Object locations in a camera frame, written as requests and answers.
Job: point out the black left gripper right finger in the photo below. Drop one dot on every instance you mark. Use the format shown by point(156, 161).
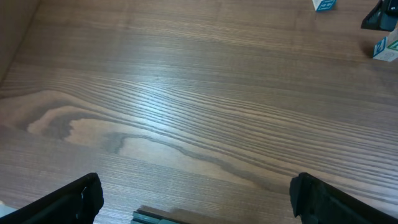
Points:
point(317, 202)

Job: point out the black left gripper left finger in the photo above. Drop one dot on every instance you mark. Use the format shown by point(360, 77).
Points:
point(78, 202)

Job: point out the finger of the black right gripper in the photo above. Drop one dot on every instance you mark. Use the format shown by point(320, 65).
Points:
point(383, 17)

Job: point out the wooden block globe picture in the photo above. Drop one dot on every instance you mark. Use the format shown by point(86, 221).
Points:
point(382, 52)

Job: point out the wooden block blue side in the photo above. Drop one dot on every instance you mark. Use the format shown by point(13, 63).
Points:
point(323, 5)

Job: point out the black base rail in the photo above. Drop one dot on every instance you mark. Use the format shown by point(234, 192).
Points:
point(142, 217)

